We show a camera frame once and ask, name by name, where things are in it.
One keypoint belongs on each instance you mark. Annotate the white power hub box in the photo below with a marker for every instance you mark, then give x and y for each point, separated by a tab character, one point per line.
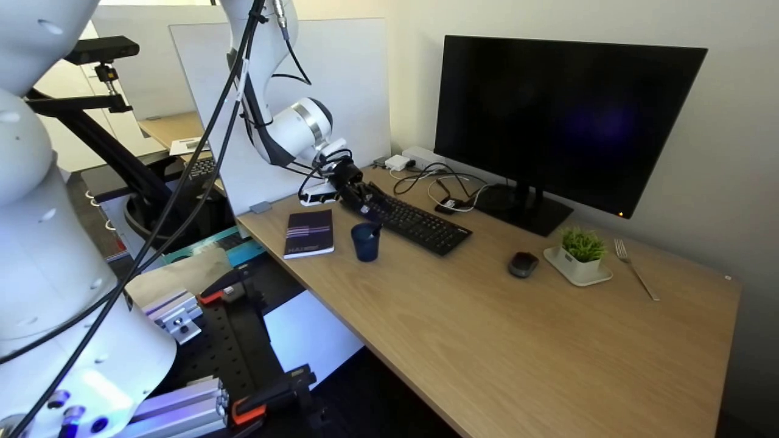
423	155

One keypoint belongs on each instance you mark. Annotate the wooden fork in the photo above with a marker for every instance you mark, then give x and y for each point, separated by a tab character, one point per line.
635	271

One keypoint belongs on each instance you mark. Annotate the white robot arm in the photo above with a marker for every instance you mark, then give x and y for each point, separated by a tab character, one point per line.
41	245

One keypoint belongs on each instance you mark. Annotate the white square saucer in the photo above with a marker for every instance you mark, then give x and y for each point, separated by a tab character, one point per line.
585	281

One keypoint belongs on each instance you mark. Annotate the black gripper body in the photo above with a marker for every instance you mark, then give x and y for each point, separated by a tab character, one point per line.
348	180

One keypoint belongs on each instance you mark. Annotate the long aluminium extrusion stack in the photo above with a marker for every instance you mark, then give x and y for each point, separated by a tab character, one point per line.
180	411

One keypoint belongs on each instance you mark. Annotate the small white adapter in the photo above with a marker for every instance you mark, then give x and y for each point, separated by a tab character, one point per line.
397	165

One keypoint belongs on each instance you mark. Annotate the black computer monitor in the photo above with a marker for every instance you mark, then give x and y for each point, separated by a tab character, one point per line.
568	122

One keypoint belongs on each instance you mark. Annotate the black computer mouse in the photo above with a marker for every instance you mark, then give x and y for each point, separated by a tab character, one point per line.
522	265

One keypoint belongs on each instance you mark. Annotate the short aluminium extrusion piece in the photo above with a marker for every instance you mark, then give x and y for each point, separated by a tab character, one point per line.
171	312

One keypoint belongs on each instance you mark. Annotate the desk telephone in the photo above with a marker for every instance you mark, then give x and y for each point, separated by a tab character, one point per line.
204	171

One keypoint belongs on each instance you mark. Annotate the teal bar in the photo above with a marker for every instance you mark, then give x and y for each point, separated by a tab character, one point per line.
245	251

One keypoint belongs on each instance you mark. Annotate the black keyboard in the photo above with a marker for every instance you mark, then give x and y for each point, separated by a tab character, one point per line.
430	232

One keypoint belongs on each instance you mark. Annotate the black perforated breadboard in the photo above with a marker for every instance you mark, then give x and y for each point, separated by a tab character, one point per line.
234	349

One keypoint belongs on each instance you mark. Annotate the brown cardboard sheet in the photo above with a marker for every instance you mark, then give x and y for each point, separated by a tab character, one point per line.
183	277

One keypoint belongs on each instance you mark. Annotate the black camera bar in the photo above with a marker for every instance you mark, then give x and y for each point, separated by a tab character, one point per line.
107	51

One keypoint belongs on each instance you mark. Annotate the blue plastic cup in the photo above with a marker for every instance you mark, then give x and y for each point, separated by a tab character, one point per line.
367	245

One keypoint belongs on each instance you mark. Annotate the white partition panel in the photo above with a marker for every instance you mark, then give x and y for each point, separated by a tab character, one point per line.
155	82

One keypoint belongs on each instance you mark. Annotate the white cabinet panel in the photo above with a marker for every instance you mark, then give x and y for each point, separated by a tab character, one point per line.
313	337

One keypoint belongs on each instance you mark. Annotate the dark purple striped notebook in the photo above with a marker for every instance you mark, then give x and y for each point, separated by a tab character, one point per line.
311	236

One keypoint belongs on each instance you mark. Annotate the large white board panel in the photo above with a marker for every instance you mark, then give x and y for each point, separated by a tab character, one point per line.
357	82

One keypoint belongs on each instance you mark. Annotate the small green potted plant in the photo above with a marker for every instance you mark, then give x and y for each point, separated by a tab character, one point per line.
580	246

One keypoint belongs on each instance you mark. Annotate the black camera stand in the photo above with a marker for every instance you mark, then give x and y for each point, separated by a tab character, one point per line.
107	148

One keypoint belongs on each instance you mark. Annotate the orange black bar clamp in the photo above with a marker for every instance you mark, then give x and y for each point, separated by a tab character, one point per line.
222	294
270	403

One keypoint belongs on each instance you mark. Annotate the small black dongle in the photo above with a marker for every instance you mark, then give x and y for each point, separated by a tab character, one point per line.
455	205

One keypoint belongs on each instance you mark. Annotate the small blue board foot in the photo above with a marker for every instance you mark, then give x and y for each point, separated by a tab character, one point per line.
261	209

